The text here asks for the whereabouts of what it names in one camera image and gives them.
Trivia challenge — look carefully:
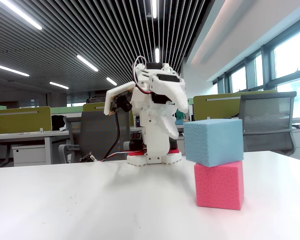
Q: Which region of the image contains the red white servo wire bundle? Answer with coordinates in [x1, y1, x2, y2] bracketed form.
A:
[132, 55, 155, 95]

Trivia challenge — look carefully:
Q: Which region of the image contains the white and red robot base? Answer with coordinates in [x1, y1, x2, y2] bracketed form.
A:
[126, 139, 183, 168]

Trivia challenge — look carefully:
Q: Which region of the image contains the dark framed window row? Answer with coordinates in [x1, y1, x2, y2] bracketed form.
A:
[212, 14, 300, 121]

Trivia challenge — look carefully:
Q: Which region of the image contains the thin red white wire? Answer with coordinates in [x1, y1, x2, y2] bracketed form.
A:
[95, 149, 130, 163]

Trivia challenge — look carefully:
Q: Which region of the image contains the grey chair white frame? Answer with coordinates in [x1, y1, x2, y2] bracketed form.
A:
[58, 108, 134, 165]

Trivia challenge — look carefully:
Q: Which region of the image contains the black bag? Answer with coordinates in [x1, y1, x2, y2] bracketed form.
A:
[51, 114, 65, 131]

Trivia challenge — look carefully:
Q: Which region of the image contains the red foam cube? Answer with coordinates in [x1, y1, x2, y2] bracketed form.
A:
[194, 160, 245, 211]

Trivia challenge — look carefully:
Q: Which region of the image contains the white drawer cabinet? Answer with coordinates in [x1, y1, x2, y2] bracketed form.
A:
[11, 144, 47, 167]

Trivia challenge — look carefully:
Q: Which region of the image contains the white mounted camera module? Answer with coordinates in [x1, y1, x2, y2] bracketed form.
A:
[104, 81, 136, 117]

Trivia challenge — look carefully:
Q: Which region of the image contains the grey chair dark frame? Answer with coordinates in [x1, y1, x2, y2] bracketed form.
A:
[239, 91, 298, 157]

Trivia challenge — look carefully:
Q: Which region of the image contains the black camera cable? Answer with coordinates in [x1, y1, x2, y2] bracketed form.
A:
[99, 112, 121, 162]

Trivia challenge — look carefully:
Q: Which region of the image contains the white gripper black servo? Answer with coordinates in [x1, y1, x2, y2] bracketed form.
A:
[149, 72, 190, 140]

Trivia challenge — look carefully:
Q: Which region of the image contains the olive green desk partition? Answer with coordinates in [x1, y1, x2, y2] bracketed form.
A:
[82, 100, 135, 127]
[0, 106, 52, 135]
[193, 89, 279, 123]

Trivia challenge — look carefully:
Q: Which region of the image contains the green figure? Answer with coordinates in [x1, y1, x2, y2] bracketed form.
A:
[176, 109, 188, 124]

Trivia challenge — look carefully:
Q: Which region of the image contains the small black circuit board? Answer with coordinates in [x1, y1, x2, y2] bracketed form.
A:
[79, 151, 97, 163]

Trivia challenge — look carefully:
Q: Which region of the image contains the blue foam cube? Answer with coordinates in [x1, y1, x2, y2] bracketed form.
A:
[183, 118, 244, 168]

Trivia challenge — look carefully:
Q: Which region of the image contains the white office desk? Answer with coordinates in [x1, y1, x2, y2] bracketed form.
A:
[0, 129, 70, 166]

